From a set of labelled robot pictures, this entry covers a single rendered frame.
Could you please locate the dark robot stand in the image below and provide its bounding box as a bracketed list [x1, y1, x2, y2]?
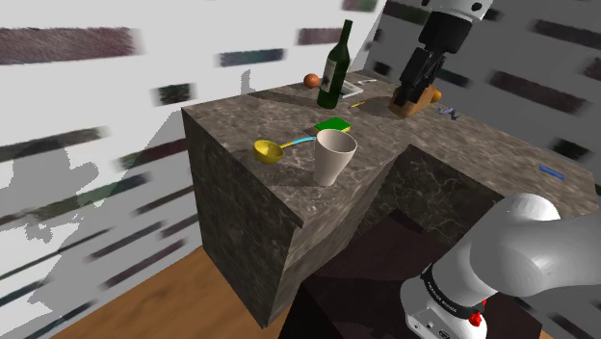
[277, 208, 544, 339]

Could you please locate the beige cup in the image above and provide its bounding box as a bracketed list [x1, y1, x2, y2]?
[312, 128, 358, 188]

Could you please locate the green and yellow sponge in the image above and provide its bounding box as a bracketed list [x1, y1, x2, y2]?
[313, 117, 353, 134]

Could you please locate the white flat tray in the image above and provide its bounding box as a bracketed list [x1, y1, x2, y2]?
[338, 80, 365, 100]

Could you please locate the brown wooden block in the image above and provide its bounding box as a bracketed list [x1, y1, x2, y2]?
[387, 85, 437, 119]

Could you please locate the blue pen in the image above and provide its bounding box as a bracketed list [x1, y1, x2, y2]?
[537, 164, 566, 182]

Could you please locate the dark green wine bottle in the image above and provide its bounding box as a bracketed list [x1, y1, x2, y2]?
[316, 18, 354, 111]

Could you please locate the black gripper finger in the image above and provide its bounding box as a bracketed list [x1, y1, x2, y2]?
[420, 51, 448, 99]
[398, 46, 434, 105]

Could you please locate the yellow ladle with blue handle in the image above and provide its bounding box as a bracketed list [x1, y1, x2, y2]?
[252, 136, 318, 166]

